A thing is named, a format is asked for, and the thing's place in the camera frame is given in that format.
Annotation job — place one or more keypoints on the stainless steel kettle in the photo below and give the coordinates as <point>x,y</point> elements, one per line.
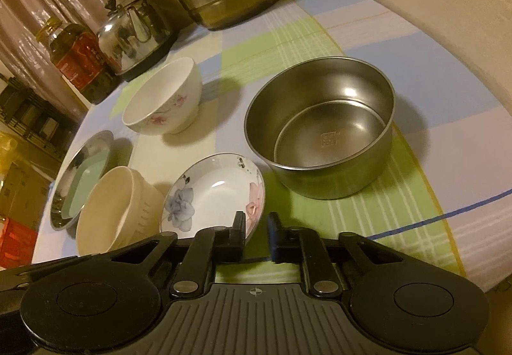
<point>132,35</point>

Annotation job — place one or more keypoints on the cooking oil bottle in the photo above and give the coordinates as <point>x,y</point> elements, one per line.
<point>76,55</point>

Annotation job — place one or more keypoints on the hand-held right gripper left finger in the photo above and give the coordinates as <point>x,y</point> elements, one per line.
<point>239,233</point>

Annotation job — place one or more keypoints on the cream ribbed bowl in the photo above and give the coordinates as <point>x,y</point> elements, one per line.
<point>104,211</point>

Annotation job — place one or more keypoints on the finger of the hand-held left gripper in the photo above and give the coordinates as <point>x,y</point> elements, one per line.
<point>14,277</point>

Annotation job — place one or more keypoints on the floral porcelain plate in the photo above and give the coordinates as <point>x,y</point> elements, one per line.
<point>208,187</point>

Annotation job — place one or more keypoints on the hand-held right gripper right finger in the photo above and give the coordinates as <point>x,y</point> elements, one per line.
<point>275,235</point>

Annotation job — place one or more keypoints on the yellow plastic bag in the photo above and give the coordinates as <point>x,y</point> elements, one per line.
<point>7,151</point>

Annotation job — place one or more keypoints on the white floral bowl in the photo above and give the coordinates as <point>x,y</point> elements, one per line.
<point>160,99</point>

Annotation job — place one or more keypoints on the stainless steel plate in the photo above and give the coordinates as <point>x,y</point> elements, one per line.
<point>80,153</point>

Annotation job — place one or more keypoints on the green plate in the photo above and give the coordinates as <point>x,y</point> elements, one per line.
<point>88,187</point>

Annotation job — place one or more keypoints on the red crate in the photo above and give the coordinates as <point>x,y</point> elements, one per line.
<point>16,239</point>

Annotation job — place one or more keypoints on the large stainless steel bowl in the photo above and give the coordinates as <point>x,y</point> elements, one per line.
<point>320,75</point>

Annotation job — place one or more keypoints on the checked tablecloth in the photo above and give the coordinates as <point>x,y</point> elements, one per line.
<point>320,39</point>

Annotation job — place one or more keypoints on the dark storage rack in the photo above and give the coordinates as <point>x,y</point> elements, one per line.
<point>32,111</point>

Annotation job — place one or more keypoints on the cardboard box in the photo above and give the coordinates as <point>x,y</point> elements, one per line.
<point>20,195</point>

